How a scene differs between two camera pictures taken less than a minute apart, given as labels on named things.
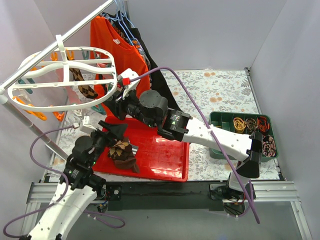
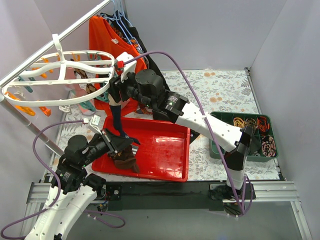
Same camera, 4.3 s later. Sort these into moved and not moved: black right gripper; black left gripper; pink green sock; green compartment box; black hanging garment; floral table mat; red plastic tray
Moved: pink green sock; black right gripper; black left gripper
Not moved: black hanging garment; floral table mat; red plastic tray; green compartment box
